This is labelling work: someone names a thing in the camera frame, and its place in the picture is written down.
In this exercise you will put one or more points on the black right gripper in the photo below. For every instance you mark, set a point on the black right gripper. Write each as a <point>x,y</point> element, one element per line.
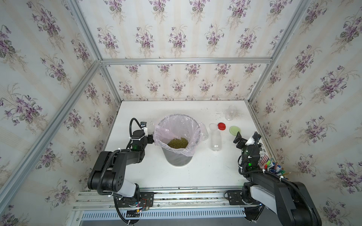
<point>239,139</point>

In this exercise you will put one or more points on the green jar lid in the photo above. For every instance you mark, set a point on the green jar lid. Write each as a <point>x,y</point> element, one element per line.
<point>234,130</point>

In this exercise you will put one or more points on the red lid bean jar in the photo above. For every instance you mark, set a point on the red lid bean jar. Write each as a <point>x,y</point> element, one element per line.
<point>215,141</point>

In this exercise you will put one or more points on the red jar lid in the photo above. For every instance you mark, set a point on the red jar lid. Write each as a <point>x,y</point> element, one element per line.
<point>221,126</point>

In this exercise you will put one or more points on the green lid bean jar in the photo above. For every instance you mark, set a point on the green lid bean jar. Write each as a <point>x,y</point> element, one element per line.
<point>203,132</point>

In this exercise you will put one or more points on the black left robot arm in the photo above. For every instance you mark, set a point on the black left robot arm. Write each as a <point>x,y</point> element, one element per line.
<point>108,174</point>

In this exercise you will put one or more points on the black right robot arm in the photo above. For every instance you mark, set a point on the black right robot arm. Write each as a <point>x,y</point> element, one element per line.
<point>290,201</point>

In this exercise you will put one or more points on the green mung beans pile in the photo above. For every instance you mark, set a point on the green mung beans pile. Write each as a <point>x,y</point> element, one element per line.
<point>181,143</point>

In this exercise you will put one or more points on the pink pen cup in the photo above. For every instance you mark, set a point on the pink pen cup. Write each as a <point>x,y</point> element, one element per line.
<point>274,168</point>

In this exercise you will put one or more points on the mesh bin with pink bag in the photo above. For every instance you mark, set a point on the mesh bin with pink bag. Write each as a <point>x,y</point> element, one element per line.
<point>178,135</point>

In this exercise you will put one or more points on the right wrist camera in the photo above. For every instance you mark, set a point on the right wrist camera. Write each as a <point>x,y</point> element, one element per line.
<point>254,139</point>

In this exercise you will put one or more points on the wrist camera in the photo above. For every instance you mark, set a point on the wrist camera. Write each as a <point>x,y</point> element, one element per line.
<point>254,139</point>
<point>144,127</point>

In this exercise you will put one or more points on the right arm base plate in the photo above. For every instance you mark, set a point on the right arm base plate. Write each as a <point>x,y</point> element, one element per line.
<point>237,197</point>

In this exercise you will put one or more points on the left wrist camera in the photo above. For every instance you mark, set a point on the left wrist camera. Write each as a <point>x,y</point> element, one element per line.
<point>144,127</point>

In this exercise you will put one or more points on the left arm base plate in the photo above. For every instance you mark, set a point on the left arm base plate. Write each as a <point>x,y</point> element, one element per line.
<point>143,201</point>

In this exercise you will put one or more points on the white slotted cable duct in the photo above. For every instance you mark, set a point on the white slotted cable duct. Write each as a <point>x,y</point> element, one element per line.
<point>234,212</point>

